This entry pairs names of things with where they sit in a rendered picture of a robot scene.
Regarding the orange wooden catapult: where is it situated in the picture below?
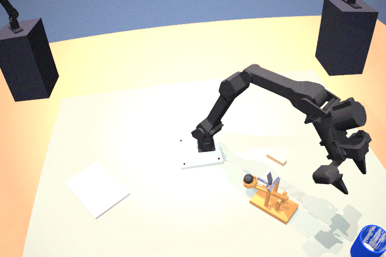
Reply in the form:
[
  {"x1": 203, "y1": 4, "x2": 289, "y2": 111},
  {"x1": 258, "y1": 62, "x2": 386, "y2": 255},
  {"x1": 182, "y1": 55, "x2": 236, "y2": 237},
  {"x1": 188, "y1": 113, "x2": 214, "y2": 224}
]
[{"x1": 242, "y1": 172, "x2": 298, "y2": 224}]

